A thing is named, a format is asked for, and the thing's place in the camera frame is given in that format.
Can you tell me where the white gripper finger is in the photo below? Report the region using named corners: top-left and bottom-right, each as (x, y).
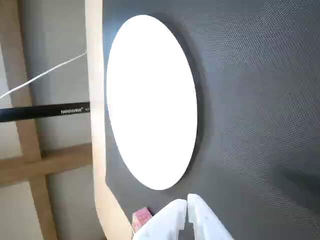
top-left (186, 193), bottom-right (236, 240)
top-left (133, 198), bottom-right (188, 240)

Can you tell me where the candy box with red lettering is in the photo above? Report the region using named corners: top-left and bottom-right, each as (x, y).
top-left (131, 206), bottom-right (154, 232)

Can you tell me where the white paper plate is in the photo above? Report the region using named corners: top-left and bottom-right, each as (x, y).
top-left (106, 14), bottom-right (199, 191)

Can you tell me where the dark grey mat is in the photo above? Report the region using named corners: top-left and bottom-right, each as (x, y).
top-left (101, 0), bottom-right (320, 240)

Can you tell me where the black Neewer stand pole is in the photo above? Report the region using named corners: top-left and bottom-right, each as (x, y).
top-left (0, 101), bottom-right (91, 123)

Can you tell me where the wooden table frame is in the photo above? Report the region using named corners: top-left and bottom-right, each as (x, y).
top-left (0, 0), bottom-right (94, 240)

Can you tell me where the thin white cable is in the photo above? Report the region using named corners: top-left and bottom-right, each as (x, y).
top-left (0, 51), bottom-right (88, 99)

